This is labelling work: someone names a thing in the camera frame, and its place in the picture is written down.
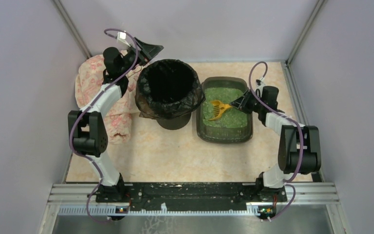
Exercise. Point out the black trash bin with bag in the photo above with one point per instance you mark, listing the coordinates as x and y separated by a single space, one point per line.
168 91

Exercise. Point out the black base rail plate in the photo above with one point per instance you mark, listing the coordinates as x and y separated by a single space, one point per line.
190 196

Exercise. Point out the dark grey litter box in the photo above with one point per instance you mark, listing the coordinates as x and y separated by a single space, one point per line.
223 135

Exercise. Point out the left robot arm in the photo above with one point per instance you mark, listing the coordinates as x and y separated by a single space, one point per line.
88 136

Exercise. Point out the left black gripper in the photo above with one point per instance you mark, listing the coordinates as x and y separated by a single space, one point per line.
140 48

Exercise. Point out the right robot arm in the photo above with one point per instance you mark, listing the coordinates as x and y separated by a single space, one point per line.
299 145

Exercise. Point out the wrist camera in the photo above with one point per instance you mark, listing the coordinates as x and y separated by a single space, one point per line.
259 86
121 37

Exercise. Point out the aluminium frame rail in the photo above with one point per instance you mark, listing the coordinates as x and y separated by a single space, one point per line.
76 199

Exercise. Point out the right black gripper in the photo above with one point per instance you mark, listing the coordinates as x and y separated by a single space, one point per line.
246 103

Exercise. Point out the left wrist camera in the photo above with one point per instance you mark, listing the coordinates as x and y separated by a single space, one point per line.
121 37

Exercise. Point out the green cat litter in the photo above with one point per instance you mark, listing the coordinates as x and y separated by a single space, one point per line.
232 118

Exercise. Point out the yellow litter scoop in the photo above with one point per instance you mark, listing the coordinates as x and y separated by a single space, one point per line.
218 109

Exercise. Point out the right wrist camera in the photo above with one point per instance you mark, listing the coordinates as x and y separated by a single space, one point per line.
259 86

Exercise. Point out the pink patterned cloth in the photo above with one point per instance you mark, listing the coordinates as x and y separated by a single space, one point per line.
87 84

